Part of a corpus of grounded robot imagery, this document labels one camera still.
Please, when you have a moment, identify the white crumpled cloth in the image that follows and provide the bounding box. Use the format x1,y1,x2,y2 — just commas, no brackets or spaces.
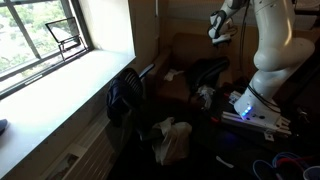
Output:
196,84,216,110

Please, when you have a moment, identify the black wire frame stand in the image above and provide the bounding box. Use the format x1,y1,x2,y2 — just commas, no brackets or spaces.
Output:
44,16,90,62

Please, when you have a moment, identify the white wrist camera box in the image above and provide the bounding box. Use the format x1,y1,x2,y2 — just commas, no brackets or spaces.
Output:
211,33,234,47

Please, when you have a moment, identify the beige crumpled cloth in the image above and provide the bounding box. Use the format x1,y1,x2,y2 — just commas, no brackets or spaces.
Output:
151,116,194,167

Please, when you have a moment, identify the white cup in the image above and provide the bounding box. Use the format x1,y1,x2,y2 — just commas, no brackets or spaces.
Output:
302,165,320,180

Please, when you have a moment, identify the dark navy garment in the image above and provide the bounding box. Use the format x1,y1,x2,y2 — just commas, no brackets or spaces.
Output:
106,78,135,128

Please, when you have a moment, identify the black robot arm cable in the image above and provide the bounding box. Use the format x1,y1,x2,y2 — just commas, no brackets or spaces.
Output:
239,0,252,83

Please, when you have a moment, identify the black robot cart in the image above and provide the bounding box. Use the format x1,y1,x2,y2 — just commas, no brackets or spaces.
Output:
193,83,320,176

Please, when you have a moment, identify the brown leather armchair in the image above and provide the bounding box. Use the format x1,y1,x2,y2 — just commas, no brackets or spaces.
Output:
144,31,242,105

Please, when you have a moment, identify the aluminium rail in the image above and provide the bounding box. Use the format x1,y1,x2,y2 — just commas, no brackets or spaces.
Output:
221,111,293,138

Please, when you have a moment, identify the black mesh office chair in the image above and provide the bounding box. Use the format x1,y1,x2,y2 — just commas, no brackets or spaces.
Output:
106,63,158,145

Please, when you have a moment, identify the blue grey backpack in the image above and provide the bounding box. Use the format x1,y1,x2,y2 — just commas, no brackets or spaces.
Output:
186,56,231,98

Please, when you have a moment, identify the white sock-like cloth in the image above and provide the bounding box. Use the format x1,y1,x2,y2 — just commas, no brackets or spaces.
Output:
163,68,185,83

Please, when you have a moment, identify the blue cable bundle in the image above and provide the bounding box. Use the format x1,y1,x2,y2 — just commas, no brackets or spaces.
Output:
252,151,320,180

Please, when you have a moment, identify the white tape strip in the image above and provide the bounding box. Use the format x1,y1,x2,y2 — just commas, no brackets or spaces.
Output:
215,155,235,170

